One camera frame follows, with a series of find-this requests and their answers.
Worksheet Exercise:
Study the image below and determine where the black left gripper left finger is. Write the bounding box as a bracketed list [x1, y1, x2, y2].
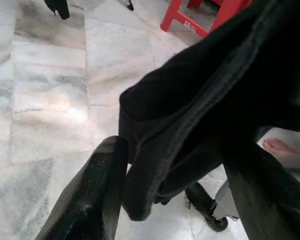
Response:
[34, 135, 130, 240]

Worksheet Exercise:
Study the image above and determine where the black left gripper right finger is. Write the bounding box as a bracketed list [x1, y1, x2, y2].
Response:
[221, 141, 300, 240]

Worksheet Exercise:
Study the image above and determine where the black shirt with red trim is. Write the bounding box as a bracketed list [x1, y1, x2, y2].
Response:
[118, 0, 300, 222]

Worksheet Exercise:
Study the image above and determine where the bare human foot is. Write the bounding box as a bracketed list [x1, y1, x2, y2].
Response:
[263, 137, 300, 158]

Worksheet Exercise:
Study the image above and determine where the grey left robot leg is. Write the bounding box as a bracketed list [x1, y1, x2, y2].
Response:
[184, 181, 241, 233]

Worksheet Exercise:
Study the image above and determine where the red plastic stool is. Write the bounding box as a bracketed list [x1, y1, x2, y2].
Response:
[159, 0, 254, 39]

